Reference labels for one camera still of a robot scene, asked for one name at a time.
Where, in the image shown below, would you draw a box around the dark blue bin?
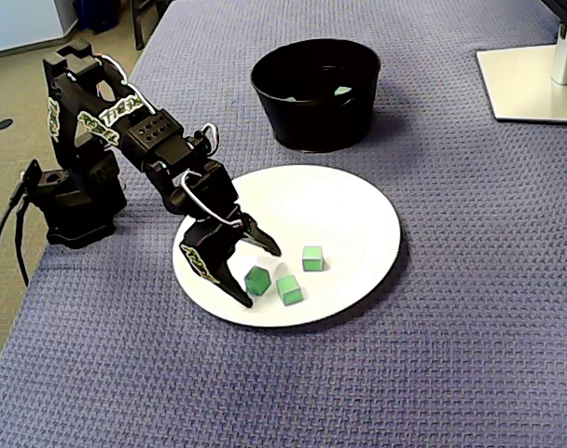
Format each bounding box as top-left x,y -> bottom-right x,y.
72,0 -> 122,35

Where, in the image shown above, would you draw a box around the silver monitor stand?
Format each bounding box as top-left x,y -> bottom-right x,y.
475,21 -> 567,124

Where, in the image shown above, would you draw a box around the dark chair legs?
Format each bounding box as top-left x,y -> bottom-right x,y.
129,0 -> 173,51

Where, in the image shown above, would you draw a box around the black round bowl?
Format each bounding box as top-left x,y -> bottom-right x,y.
249,37 -> 382,154

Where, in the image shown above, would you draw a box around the light blue panel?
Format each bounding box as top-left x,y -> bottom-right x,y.
0,0 -> 79,61

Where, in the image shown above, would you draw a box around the blue woven table cloth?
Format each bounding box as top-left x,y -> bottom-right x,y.
0,0 -> 567,448

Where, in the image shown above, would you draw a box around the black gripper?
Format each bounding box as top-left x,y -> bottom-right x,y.
163,160 -> 284,310

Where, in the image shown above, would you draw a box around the white round plate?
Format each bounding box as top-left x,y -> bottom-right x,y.
171,163 -> 403,329

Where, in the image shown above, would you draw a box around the black cable with plug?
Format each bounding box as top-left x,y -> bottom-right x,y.
13,186 -> 32,287

